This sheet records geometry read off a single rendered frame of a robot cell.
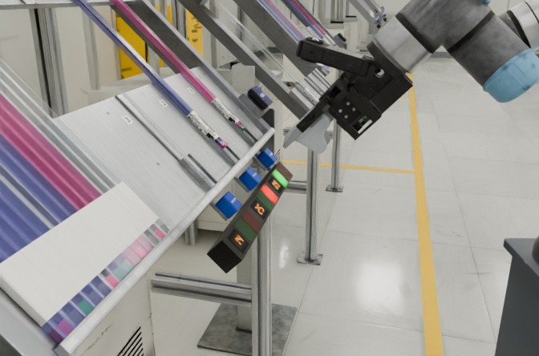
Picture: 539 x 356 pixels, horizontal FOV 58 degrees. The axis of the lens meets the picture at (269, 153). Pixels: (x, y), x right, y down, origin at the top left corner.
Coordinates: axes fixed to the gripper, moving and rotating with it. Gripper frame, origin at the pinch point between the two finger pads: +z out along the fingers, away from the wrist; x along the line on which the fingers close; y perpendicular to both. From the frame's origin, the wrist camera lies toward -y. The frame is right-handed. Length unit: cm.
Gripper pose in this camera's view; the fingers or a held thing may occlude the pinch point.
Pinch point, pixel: (286, 138)
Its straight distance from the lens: 77.8
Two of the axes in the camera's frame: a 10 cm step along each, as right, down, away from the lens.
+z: -6.6, 6.4, 3.9
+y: 7.1, 7.0, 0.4
